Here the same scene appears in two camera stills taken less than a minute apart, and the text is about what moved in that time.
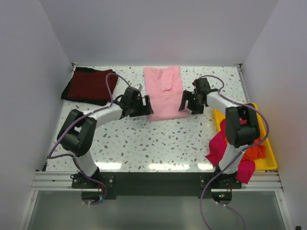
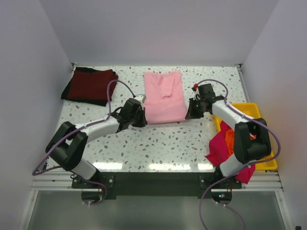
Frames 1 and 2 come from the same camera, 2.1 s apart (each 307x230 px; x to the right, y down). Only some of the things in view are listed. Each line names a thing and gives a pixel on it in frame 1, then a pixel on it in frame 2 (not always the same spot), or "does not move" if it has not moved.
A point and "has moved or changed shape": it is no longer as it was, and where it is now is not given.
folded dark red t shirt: x=91 y=85 does not move
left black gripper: x=147 y=110 → x=143 y=121
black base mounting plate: x=187 y=184 does not move
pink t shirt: x=164 y=87 has moved or changed shape
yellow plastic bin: x=265 y=163 does not move
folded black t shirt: x=64 y=94 does not move
